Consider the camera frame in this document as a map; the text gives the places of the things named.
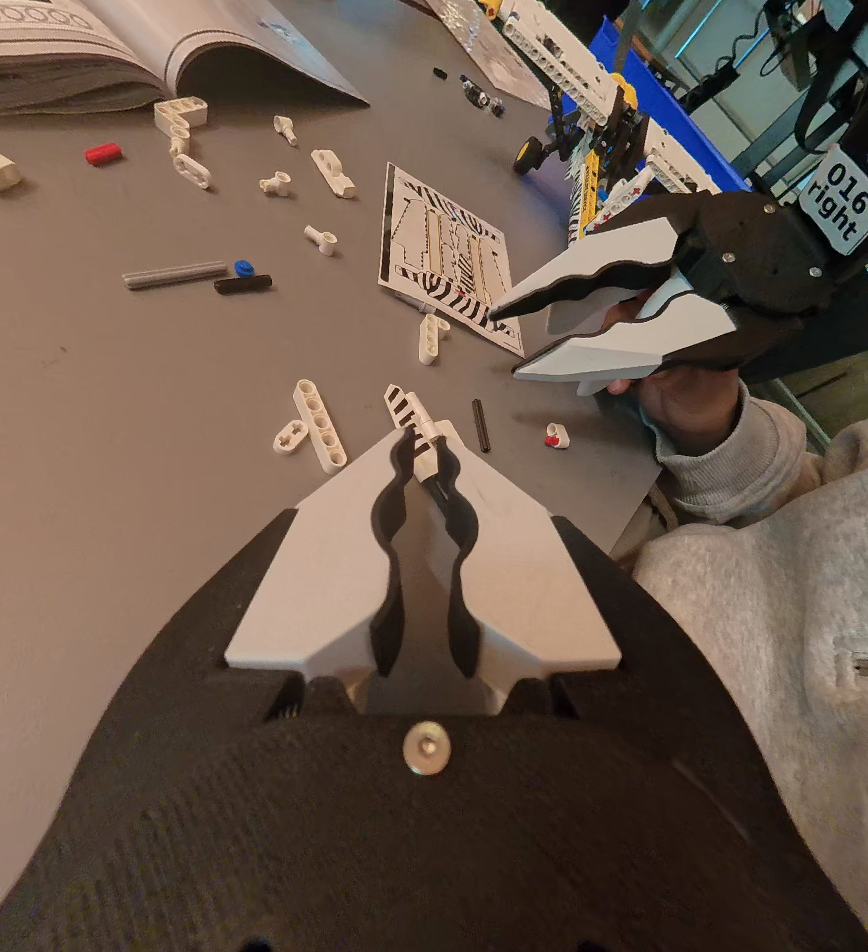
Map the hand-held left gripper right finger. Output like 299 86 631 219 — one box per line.
434 418 622 708

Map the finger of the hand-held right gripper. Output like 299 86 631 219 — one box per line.
490 214 679 322
512 271 739 397

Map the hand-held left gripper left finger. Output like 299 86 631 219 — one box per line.
224 426 416 676

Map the striped lego piece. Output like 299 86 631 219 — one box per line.
383 383 443 481

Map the white straight lego beam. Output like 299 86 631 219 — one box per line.
292 378 349 476

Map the white lego L-beam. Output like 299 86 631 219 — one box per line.
417 311 452 367

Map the dark lego pin cluster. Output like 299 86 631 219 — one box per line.
459 73 508 119

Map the yellow black lego model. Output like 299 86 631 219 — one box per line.
482 0 718 246

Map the white lego connector block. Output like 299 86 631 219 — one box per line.
309 148 359 201

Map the black and blue lego pin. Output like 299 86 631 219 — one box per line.
214 258 274 297

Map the small white lego connector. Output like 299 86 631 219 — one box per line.
171 152 214 191

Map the white angled lego beam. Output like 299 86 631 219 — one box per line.
153 96 210 158

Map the lego instruction booklet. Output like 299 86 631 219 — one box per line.
0 0 372 119

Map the person's right hand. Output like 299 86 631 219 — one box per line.
604 363 746 455

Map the blue plastic bin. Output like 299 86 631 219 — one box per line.
586 15 751 194

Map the zebra sticker sheet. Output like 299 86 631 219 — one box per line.
378 162 526 358

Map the crinkled plastic bag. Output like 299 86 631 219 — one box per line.
404 0 554 113

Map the person's grey sweatshirt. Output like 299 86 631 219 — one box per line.
631 405 868 952

